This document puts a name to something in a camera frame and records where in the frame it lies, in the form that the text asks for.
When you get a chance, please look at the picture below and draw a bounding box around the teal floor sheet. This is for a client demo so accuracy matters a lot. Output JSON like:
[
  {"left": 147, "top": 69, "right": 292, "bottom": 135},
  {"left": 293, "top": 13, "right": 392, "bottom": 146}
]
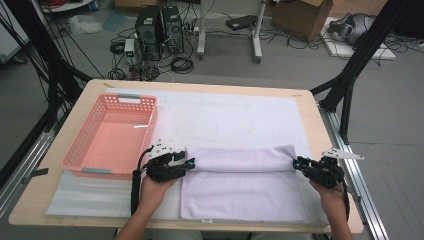
[{"left": 101, "top": 9, "right": 129, "bottom": 33}]

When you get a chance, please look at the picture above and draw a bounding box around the brown cardboard box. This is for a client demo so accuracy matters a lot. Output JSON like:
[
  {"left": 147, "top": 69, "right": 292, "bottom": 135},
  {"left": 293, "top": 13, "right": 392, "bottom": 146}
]
[
  {"left": 331, "top": 0, "right": 389, "bottom": 18},
  {"left": 114, "top": 0, "right": 161, "bottom": 9}
]

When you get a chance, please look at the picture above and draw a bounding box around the aluminium rail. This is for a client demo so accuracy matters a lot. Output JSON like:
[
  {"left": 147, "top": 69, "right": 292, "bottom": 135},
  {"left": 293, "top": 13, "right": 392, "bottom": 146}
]
[
  {"left": 318, "top": 103, "right": 391, "bottom": 240},
  {"left": 0, "top": 109, "right": 73, "bottom": 218}
]

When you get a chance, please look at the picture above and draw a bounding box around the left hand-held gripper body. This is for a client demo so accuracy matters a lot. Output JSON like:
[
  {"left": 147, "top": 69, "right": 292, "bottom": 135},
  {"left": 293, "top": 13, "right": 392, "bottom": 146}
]
[{"left": 145, "top": 139, "right": 188, "bottom": 183}]

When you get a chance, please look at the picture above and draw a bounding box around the person's left hand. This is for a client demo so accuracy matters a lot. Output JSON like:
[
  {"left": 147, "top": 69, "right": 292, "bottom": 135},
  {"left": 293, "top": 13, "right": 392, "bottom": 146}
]
[{"left": 139, "top": 176, "right": 179, "bottom": 212}]

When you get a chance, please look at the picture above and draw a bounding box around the white metal stand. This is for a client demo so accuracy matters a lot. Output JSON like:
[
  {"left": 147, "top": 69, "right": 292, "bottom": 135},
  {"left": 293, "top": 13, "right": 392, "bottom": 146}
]
[{"left": 196, "top": 0, "right": 268, "bottom": 64}]

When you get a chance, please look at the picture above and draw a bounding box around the white foam mat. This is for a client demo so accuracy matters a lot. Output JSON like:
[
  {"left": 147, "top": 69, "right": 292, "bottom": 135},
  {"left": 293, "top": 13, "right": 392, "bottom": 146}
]
[{"left": 45, "top": 87, "right": 333, "bottom": 225}]

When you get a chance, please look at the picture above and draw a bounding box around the white floor board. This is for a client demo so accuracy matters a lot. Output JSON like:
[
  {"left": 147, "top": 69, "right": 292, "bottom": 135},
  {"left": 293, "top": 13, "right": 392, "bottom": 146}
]
[{"left": 320, "top": 16, "right": 397, "bottom": 61}]

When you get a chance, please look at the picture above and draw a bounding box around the lilac printed towel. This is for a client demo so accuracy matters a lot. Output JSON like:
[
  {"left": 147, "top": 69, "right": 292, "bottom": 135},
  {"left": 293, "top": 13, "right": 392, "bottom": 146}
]
[{"left": 179, "top": 143, "right": 307, "bottom": 224}]

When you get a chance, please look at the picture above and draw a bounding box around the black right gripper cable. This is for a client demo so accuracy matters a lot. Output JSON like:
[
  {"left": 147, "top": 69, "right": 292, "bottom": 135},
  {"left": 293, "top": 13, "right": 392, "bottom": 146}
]
[{"left": 338, "top": 179, "right": 351, "bottom": 223}]

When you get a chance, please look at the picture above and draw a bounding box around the black flat device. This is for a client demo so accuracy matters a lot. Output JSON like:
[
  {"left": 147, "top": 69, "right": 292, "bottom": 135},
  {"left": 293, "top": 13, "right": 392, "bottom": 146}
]
[{"left": 225, "top": 14, "right": 258, "bottom": 32}]

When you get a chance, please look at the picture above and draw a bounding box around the white round table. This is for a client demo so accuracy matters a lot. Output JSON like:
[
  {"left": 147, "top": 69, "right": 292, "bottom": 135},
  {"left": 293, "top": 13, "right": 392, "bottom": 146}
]
[{"left": 39, "top": 0, "right": 96, "bottom": 14}]

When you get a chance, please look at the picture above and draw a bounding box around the clear plastic bag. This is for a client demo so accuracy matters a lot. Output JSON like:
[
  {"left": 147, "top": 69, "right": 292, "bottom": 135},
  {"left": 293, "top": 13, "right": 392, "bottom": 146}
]
[{"left": 68, "top": 13, "right": 104, "bottom": 36}]

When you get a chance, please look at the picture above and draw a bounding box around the pink plastic basket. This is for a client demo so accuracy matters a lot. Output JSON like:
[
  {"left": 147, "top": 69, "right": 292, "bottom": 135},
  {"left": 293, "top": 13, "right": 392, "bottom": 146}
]
[{"left": 59, "top": 93, "right": 159, "bottom": 182}]

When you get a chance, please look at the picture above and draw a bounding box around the white cabinet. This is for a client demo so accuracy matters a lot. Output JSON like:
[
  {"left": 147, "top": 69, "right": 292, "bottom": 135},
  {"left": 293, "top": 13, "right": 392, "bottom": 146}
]
[{"left": 0, "top": 6, "right": 31, "bottom": 64}]

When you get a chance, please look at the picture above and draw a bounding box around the grey headset device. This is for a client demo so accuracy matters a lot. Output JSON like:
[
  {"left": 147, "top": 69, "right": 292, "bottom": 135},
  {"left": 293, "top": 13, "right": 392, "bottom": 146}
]
[{"left": 328, "top": 12, "right": 376, "bottom": 46}]

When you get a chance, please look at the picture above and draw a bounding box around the open cardboard box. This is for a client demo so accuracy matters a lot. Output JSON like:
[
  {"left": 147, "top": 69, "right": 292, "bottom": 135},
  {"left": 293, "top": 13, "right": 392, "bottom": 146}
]
[{"left": 270, "top": 0, "right": 334, "bottom": 42}]

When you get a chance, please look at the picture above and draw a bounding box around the person's right hand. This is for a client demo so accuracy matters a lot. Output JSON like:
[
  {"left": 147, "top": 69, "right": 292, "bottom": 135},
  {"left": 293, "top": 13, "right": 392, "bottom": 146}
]
[{"left": 309, "top": 181, "right": 348, "bottom": 215}]

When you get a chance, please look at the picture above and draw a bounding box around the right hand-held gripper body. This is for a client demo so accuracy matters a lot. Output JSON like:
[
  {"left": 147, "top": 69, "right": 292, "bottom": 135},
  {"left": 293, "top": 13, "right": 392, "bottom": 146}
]
[{"left": 305, "top": 148, "right": 365, "bottom": 190}]

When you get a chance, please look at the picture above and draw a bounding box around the black frame stand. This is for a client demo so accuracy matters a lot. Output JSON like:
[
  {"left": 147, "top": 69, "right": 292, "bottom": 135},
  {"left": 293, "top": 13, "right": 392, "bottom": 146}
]
[
  {"left": 309, "top": 0, "right": 413, "bottom": 146},
  {"left": 0, "top": 0, "right": 94, "bottom": 131}
]

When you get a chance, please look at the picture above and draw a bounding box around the small white power box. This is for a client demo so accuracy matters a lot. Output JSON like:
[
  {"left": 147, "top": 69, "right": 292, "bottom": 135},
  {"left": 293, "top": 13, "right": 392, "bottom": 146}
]
[{"left": 123, "top": 38, "right": 136, "bottom": 58}]

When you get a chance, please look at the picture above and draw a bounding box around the coiled black cable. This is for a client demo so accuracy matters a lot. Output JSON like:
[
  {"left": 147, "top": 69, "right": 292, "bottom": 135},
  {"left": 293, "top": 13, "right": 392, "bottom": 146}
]
[
  {"left": 108, "top": 67, "right": 127, "bottom": 81},
  {"left": 170, "top": 56, "right": 195, "bottom": 75}
]

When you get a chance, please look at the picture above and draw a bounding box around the black computer tower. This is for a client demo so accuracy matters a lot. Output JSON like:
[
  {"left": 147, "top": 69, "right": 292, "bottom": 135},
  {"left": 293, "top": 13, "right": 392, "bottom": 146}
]
[
  {"left": 161, "top": 5, "right": 185, "bottom": 54},
  {"left": 134, "top": 4, "right": 164, "bottom": 62}
]

